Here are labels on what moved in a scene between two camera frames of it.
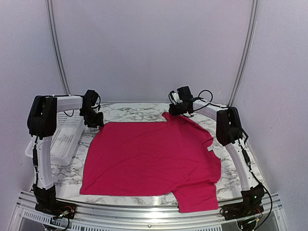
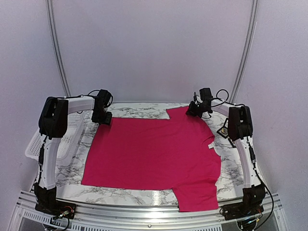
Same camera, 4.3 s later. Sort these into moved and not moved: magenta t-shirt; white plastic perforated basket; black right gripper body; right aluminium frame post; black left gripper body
Moved: black left gripper body; magenta t-shirt; black right gripper body
Not moved: white plastic perforated basket; right aluminium frame post
